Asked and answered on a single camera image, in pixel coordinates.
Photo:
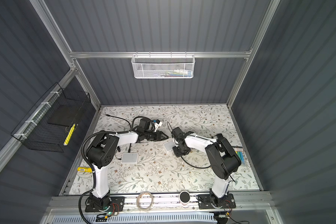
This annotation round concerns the pack of coloured markers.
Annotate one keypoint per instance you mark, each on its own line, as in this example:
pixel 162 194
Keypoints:
pixel 240 153

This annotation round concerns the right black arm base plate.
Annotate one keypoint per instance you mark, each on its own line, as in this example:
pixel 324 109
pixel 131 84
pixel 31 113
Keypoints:
pixel 210 201

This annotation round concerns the yellow green marker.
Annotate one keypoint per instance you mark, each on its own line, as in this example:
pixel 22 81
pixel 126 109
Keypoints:
pixel 69 135

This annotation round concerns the black foam pad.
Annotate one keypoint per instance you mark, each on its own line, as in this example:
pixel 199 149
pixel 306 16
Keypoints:
pixel 65 116

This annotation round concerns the clear tape roll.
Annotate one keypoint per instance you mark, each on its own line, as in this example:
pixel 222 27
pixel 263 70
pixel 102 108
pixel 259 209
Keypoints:
pixel 145 201

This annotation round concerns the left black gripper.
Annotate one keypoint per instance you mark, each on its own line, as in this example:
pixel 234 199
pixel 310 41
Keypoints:
pixel 159 136

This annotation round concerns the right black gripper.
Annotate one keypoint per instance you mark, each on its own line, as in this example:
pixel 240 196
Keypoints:
pixel 177 153

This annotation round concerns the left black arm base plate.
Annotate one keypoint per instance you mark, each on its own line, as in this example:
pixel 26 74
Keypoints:
pixel 106 204

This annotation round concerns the aluminium front rail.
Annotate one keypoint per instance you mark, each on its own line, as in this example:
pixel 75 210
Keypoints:
pixel 164 202

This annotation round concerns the small yellow block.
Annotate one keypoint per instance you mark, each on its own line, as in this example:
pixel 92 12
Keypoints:
pixel 84 169

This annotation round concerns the white network switch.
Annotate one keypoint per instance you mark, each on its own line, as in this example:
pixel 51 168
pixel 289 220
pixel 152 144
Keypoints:
pixel 129 158
pixel 169 146

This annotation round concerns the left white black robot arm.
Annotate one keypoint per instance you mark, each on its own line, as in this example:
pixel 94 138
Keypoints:
pixel 98 150

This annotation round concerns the white wire mesh basket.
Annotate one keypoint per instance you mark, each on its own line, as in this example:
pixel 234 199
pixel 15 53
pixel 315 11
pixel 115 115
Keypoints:
pixel 163 67

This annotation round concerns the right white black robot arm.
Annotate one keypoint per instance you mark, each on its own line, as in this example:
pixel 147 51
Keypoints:
pixel 222 158

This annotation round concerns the black wire basket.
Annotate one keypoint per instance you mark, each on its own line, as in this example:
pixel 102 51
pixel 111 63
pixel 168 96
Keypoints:
pixel 51 126

